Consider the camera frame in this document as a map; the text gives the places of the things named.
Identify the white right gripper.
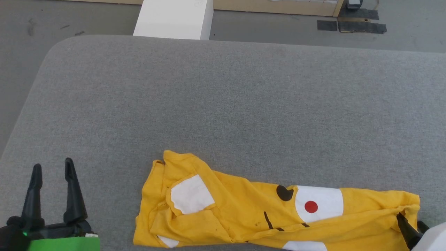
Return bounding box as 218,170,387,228
397,213,446,251

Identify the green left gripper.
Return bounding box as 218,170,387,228
0,158,100,251

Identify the yellow cat-face T-shirt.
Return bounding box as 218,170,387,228
133,150,421,251

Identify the grey fabric sofa seat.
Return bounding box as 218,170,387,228
0,35,446,251

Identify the white rectangular box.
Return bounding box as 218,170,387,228
133,0,214,40

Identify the small black floor mat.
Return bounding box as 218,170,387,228
317,20,338,31

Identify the dark grey floor mat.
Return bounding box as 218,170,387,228
340,9,379,20

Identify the lemon print partition screen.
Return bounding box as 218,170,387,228
63,0,344,17

